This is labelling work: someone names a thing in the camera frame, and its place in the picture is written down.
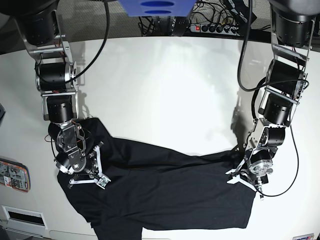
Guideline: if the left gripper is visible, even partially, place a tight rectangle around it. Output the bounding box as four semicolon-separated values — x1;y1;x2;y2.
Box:
225;148;273;192

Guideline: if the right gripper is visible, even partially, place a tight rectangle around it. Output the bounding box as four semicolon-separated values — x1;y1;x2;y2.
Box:
54;141;104;189

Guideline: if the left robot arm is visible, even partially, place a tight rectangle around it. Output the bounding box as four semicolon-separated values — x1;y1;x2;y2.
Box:
227;0;320;193

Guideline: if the blue plastic bin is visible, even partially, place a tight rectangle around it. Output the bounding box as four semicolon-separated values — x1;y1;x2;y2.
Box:
118;0;196;17

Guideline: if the black T-shirt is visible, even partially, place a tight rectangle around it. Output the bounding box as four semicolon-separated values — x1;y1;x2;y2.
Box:
57;118;256;240

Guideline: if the white power strip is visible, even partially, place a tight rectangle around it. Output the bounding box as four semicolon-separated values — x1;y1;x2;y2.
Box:
189;23;239;37

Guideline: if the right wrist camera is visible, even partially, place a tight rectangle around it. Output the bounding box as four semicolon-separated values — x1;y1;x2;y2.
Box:
96;175;111;189

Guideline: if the black remote control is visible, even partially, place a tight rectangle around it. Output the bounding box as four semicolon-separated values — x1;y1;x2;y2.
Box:
171;16;189;37

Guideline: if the sticker card at bottom edge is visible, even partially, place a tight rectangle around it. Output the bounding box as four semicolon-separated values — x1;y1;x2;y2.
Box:
292;233;315;240

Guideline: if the white table cable grommet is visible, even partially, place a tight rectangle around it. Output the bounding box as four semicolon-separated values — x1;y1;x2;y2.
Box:
1;205;48;230

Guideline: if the dark device at left edge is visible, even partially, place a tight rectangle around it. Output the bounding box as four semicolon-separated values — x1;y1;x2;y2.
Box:
0;104;6;124

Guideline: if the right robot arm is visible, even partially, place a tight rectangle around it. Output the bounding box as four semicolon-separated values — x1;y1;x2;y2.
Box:
0;0;110;188

